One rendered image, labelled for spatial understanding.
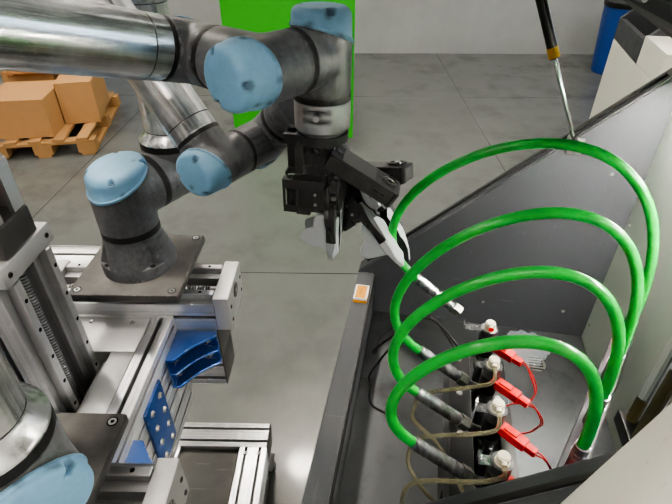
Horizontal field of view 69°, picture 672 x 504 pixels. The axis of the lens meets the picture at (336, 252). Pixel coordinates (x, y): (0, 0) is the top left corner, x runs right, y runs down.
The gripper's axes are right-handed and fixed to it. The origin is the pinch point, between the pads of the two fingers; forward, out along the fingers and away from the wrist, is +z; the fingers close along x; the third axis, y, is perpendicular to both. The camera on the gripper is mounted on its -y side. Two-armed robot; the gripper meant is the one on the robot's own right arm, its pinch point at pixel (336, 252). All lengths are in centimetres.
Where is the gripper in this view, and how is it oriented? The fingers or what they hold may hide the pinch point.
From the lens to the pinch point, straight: 78.2
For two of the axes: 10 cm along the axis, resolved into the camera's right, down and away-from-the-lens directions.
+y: -9.8, -1.1, 1.5
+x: -1.8, 5.6, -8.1
